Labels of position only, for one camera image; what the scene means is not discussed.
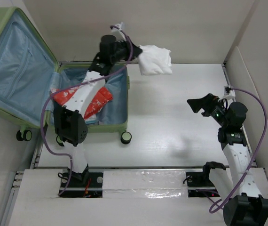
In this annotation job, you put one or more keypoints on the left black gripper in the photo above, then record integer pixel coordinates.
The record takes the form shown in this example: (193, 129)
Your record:
(126, 45)

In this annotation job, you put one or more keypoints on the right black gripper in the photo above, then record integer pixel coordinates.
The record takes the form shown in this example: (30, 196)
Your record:
(206, 103)

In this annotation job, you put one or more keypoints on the red white patterned cloth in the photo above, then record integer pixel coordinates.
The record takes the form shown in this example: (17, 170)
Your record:
(86, 101)

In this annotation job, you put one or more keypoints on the green suitcase with blue lining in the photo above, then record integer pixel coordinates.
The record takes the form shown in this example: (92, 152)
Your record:
(28, 72)

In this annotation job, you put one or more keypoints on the white blue plastic packet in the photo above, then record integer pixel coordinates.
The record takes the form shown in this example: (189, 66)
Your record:
(91, 121)

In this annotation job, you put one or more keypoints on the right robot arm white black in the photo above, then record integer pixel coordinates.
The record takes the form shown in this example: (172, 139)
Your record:
(242, 202)

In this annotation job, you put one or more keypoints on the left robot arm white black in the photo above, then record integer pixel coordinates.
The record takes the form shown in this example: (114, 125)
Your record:
(113, 117)

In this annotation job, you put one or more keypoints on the silver tape strip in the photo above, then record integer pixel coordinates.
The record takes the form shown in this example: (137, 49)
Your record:
(154, 184)

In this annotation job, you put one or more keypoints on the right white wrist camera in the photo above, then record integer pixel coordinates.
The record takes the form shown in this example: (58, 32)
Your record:
(229, 93)

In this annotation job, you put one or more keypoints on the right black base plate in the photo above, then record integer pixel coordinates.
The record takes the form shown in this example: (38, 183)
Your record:
(198, 186)

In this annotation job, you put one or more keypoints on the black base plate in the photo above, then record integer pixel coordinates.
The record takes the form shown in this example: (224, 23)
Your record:
(198, 186)
(81, 185)

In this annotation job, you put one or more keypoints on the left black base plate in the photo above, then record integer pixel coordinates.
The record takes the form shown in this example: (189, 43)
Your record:
(81, 185)

